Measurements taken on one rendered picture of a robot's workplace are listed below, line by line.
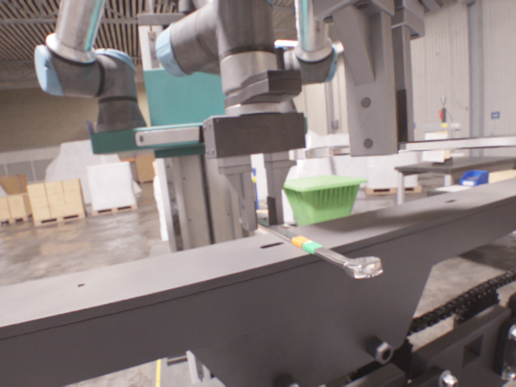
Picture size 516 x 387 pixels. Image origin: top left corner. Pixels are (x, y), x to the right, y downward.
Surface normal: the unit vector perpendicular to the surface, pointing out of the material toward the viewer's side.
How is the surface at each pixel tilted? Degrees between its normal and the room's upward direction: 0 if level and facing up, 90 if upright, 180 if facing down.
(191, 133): 90
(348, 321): 90
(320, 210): 100
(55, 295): 0
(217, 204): 90
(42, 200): 90
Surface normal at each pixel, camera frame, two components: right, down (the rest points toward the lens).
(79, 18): 0.29, 0.79
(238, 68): -0.42, 0.19
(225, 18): -0.62, 0.19
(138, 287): -0.10, -0.98
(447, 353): 0.36, 0.12
